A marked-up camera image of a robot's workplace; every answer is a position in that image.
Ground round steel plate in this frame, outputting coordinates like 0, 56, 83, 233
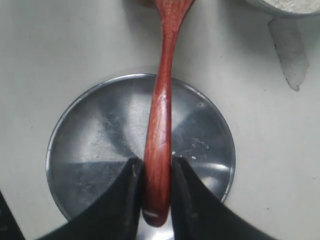
45, 73, 236, 240

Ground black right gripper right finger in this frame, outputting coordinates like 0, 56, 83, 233
170, 157, 272, 240

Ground red-brown wooden spoon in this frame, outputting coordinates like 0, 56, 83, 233
141, 0, 194, 228

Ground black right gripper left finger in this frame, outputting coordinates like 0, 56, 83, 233
40, 158, 144, 240

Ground steel bowl of rice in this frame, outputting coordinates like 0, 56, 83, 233
246, 0, 320, 18

